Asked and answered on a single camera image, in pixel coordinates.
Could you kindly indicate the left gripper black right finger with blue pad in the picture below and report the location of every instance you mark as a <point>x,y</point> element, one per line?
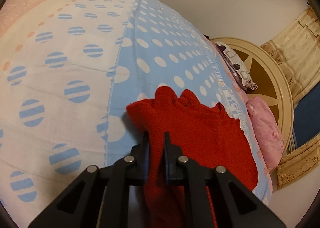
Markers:
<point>213,197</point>

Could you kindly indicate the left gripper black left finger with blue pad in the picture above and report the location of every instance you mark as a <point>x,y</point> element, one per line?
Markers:
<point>99,197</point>

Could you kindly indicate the red knit sweater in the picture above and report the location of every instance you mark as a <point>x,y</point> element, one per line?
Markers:
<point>207,135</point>

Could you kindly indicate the pink folded blanket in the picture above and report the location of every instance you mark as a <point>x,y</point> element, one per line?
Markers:
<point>266,131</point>

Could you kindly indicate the dark window pane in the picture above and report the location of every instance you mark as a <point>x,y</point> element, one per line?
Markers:
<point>306,119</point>

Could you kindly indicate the grey patterned pillow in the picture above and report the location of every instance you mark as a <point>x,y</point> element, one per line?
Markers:
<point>234,64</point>

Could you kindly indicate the cream wooden headboard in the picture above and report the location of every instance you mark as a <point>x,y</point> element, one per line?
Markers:
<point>272,84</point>

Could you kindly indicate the polka dot bed sheet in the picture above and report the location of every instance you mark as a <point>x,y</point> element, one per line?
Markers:
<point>69,68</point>

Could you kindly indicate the beige curtain right window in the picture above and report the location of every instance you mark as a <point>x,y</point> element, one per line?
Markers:
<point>296,50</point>

